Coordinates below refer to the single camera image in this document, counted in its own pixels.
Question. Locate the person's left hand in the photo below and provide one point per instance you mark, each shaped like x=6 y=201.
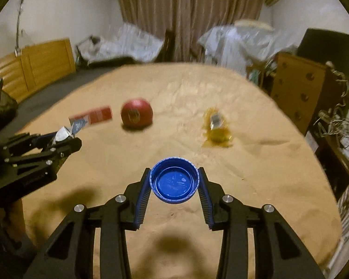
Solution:
x=16 y=218

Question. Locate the white plastic cover sheet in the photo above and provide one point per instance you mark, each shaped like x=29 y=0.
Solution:
x=128 y=43
x=238 y=46

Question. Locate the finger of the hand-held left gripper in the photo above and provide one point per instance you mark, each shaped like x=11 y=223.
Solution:
x=32 y=142
x=55 y=154

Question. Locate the black trash bag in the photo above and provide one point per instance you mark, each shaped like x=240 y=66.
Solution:
x=7 y=107

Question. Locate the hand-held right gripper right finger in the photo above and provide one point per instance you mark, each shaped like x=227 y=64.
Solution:
x=205 y=200

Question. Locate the dark wooden side table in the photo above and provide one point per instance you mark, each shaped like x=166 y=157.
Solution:
x=334 y=162

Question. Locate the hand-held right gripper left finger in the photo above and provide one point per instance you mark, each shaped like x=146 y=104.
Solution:
x=142 y=200

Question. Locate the cream pillow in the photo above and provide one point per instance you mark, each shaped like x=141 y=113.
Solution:
x=253 y=24

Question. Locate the brown curtain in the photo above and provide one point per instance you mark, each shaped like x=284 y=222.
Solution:
x=192 y=20

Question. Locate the yellow plastic wrapper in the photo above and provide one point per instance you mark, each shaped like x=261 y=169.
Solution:
x=218 y=125

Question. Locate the flat red box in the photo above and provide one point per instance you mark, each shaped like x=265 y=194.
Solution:
x=96 y=114

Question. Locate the wooden dresser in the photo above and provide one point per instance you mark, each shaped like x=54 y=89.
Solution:
x=299 y=93

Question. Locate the wooden headboard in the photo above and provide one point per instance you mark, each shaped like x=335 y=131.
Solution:
x=40 y=66

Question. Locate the black television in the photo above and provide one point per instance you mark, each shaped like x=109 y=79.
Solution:
x=325 y=46

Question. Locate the red apple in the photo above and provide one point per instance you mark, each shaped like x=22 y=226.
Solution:
x=136 y=113

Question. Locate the blue bottle cap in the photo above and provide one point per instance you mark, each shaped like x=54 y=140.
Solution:
x=174 y=181

